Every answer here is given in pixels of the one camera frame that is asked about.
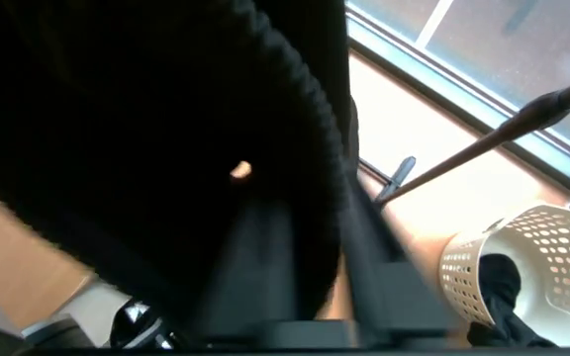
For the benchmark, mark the black shorts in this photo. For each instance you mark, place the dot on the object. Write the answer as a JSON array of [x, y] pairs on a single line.
[[117, 123]]

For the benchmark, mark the window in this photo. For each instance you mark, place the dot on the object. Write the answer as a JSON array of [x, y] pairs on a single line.
[[512, 59]]

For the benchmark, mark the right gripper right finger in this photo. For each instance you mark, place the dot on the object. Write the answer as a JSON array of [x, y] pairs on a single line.
[[394, 296]]

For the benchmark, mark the black clothes rack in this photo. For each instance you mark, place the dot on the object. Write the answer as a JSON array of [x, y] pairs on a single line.
[[512, 126]]

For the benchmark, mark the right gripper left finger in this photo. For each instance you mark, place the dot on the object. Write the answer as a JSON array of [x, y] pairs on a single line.
[[255, 267]]

